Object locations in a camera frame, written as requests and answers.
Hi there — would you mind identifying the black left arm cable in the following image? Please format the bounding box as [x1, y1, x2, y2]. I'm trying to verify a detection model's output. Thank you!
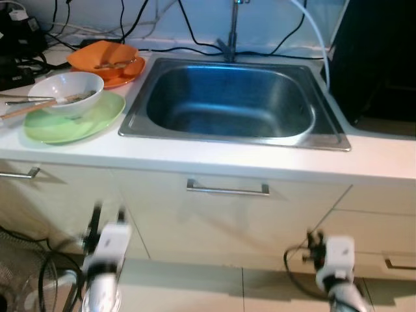
[38, 250, 85, 312]

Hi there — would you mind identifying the metal drawer handle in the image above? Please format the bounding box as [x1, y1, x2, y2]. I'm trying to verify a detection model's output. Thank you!
[385, 258, 416, 270]

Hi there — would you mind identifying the stainless steel sink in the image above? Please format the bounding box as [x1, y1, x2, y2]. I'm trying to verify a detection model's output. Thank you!
[118, 57, 352, 151]

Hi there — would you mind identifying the large black power adapter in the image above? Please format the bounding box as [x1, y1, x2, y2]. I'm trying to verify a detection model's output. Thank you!
[0, 6, 46, 56]

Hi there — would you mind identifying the orange plate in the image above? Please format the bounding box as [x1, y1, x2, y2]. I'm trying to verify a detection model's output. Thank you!
[97, 57, 146, 90]

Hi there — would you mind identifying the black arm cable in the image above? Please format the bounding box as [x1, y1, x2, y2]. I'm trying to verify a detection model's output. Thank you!
[284, 244, 326, 300]
[38, 250, 85, 312]

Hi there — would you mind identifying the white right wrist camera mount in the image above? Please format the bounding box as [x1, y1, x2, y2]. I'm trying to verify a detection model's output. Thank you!
[317, 235, 356, 290]

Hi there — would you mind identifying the white bowl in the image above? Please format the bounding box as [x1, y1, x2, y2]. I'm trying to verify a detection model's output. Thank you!
[28, 71, 105, 120]

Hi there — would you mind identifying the metal spoon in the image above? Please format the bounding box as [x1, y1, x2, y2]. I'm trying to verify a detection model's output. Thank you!
[93, 60, 138, 70]

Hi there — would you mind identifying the black wall cable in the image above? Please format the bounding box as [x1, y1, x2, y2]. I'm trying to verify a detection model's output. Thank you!
[177, 0, 225, 53]
[270, 0, 309, 56]

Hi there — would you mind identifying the light green plate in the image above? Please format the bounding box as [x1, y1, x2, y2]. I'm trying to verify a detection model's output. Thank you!
[24, 91, 126, 144]

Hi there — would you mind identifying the orange bowl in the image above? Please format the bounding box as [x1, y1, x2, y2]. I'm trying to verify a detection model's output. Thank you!
[68, 41, 140, 72]

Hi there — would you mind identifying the metal utensil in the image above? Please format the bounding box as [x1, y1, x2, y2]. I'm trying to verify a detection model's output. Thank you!
[0, 94, 58, 106]

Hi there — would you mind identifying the chrome gooseneck faucet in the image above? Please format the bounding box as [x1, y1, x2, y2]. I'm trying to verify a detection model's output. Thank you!
[218, 0, 251, 64]

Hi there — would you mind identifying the floor fan with wire guard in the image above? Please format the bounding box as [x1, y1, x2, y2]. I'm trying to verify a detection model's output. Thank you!
[0, 227, 72, 312]

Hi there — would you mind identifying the black power strip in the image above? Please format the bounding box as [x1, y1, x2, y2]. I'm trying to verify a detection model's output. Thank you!
[0, 62, 36, 92]

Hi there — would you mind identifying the white water hose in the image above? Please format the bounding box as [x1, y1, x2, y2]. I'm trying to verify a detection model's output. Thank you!
[286, 0, 331, 92]

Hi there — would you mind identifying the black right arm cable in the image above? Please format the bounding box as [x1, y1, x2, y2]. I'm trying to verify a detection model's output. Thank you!
[284, 244, 326, 300]

